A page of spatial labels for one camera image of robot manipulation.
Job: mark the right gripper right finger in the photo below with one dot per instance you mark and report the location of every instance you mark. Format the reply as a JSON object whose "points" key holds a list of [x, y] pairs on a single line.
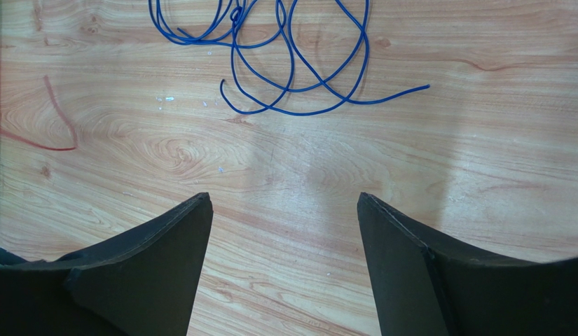
{"points": [[426, 282]]}

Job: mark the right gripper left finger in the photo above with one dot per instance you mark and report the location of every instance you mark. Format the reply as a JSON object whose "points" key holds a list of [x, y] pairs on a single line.
{"points": [[140, 282]]}

